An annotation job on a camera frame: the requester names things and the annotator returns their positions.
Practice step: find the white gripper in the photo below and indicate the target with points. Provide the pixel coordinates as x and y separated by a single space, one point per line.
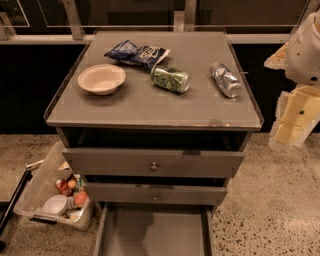
304 58

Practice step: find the green soda can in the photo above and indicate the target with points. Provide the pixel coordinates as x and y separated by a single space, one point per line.
170 79

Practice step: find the silver blue soda can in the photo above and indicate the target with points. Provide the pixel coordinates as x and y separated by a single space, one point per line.
228 84

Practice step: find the grey drawer cabinet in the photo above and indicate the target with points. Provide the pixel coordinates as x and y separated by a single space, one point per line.
140 115

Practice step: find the grey open bottom drawer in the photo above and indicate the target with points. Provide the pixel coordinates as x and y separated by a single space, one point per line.
154 230

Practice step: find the grey middle drawer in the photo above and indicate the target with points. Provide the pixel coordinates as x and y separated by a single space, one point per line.
159 194

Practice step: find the grey top drawer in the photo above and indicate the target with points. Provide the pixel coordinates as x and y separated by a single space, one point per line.
153 163

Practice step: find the blue chip bag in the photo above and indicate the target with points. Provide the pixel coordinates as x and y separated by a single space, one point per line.
128 53

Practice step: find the white paper bowl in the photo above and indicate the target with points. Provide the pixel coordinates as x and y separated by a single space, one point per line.
102 79

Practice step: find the orange fruit in bin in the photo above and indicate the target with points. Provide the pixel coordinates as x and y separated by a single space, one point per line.
80 198

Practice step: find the red snack packet in bin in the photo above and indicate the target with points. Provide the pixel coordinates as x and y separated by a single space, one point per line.
62 187

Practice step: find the clear plastic storage bin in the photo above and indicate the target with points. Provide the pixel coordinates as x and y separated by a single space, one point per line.
41 188

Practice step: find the white cup in bin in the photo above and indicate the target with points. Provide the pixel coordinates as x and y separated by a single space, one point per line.
55 205

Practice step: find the black bar on floor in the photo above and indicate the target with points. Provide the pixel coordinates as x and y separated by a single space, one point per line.
6 208

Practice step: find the metal railing frame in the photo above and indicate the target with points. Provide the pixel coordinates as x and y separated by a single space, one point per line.
79 21

